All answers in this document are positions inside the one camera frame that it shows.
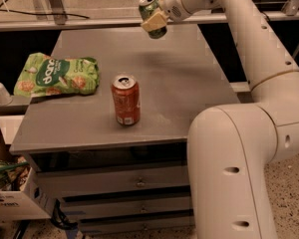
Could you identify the green soda can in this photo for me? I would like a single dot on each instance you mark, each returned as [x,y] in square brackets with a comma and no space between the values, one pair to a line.
[146,9]

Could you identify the green snack bag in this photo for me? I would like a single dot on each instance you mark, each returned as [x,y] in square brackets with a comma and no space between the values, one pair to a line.
[44,76]

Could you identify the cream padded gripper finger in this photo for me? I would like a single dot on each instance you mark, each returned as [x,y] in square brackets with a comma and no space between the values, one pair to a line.
[156,21]

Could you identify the grey drawer cabinet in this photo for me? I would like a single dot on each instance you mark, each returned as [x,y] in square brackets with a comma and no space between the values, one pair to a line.
[110,177]

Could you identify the red soda can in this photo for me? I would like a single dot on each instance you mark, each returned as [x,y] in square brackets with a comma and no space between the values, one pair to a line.
[126,96]

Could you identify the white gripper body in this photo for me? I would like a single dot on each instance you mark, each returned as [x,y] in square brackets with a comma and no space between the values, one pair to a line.
[170,4]

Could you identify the metal frame rail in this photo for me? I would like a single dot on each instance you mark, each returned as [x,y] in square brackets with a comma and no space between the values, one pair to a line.
[76,24]

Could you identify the white cardboard box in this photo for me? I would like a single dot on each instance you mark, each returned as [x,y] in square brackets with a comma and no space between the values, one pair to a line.
[20,197]

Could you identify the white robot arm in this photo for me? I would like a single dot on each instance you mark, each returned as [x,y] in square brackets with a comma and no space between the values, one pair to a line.
[228,146]

